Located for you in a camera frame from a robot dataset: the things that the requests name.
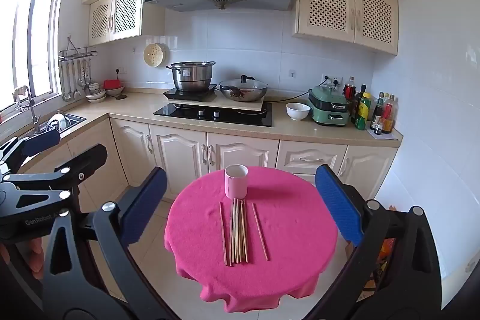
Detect person's left hand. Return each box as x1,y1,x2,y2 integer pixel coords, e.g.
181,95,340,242
0,235,45,281

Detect yellow green bottle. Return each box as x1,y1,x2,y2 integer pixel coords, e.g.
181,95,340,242
355,92,373,130

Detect steel wall utensil rack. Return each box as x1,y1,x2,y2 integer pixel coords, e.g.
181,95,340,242
58,36,97,62

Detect beige wooden board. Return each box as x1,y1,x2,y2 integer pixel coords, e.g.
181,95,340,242
164,95,265,113

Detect green electric cooker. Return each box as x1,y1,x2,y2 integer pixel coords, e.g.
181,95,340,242
307,85,351,126

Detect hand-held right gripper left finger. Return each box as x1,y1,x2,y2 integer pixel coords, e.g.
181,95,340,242
40,166,169,320

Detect pink cup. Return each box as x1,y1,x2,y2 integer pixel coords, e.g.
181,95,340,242
224,164,249,200

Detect pink tablecloth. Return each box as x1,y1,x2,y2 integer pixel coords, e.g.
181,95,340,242
164,166,338,313

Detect bundle of wooden chopsticks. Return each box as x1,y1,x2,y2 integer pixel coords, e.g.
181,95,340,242
229,198,271,265

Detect white bowl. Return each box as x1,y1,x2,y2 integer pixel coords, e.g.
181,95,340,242
286,102,311,121

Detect orange snack packet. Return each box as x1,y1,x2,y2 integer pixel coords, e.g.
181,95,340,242
379,237,396,268

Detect black glass gas hob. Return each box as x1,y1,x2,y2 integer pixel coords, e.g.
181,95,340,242
153,101,273,128

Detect black power cable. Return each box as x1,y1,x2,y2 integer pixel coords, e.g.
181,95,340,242
267,77,331,103

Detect stainless steel stock pot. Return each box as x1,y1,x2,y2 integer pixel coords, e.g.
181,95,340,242
166,61,217,93

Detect dark sauce bottle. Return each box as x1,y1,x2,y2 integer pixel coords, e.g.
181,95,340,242
371,92,385,130

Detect steel wok with glass lid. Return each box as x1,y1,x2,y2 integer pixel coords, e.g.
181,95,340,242
218,75,269,102

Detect white paper sheet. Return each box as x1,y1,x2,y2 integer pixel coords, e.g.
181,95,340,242
365,127,399,140

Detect red sauce bottle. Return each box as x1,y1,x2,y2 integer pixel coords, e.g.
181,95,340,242
382,94,397,134

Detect dark glass oil bottle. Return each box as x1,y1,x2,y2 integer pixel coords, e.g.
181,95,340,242
354,84,367,118

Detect cream perforated steamer plate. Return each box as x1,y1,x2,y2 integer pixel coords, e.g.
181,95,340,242
143,43,167,68

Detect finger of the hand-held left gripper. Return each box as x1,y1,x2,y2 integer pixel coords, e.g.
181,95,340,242
0,144,108,210
0,129,61,176

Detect stack of white bowls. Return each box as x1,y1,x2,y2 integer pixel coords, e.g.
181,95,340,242
85,82,107,104

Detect steel kitchen faucet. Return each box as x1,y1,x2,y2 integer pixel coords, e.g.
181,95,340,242
13,85,40,133

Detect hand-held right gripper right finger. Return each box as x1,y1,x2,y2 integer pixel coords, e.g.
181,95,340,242
310,164,444,320

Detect thin brown chopstick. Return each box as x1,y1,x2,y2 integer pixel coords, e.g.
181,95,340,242
219,202,229,267

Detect black induction cooker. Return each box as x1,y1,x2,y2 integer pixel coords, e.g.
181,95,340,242
163,83,218,101

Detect red label soda bottle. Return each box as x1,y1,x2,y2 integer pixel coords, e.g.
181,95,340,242
344,76,357,102

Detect cream lattice door cabinet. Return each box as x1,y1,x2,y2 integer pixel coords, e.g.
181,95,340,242
292,0,400,55
88,0,146,46

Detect kitchen window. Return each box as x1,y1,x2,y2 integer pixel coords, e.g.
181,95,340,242
0,0,68,107

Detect steel kitchen sink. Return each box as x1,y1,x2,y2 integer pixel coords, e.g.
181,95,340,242
34,112,87,137

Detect dishes in sink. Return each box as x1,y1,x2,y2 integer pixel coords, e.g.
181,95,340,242
47,113,70,131

